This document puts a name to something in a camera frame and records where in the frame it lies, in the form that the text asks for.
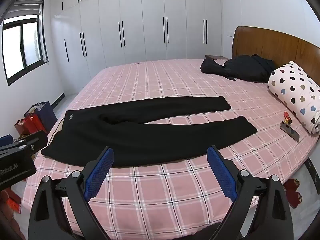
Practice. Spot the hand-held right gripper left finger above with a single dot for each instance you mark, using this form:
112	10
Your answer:
98	175

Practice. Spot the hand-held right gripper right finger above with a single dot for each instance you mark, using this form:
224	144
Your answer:
221	173

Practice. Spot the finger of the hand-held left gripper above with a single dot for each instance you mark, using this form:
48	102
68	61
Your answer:
37	140

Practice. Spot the black pants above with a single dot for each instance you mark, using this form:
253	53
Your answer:
150	140

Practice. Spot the red gift bag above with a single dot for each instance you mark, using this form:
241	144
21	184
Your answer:
21	130
35	123

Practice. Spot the red packets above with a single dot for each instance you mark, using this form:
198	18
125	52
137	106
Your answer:
11	201

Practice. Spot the blue object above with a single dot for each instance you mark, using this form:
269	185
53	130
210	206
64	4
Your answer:
5	140

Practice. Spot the small red toy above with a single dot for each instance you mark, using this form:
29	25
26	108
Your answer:
287	118

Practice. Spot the black framed window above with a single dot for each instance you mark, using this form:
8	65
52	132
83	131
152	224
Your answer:
22	45

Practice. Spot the black jacket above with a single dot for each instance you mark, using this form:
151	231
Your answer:
247	68

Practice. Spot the heart print rolled quilt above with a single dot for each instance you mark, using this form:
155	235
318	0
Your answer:
295	92

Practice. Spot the bed with pink plaid sheet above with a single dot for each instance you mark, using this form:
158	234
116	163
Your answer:
160	80

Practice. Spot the dark wooden nightstand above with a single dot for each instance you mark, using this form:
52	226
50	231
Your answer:
216	57

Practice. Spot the wooden headboard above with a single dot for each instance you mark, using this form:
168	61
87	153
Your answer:
270	45

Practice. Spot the white built-in wardrobe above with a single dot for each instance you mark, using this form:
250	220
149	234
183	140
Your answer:
140	22

